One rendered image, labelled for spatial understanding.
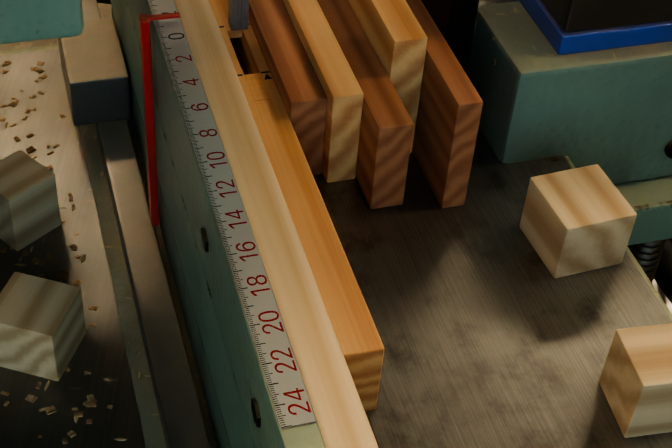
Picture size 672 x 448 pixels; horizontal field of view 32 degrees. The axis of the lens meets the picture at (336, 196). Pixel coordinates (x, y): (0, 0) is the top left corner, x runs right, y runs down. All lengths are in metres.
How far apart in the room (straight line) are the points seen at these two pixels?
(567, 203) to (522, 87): 0.07
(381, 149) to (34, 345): 0.21
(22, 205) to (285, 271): 0.25
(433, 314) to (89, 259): 0.24
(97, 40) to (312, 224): 0.31
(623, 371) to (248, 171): 0.19
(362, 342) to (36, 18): 0.20
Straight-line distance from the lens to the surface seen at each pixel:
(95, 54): 0.79
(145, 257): 0.69
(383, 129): 0.56
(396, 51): 0.59
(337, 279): 0.50
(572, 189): 0.58
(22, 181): 0.71
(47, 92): 0.84
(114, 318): 0.68
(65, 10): 0.53
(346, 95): 0.58
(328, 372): 0.46
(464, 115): 0.57
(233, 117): 0.57
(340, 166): 0.60
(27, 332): 0.63
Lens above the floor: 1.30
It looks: 42 degrees down
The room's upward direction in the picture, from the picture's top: 5 degrees clockwise
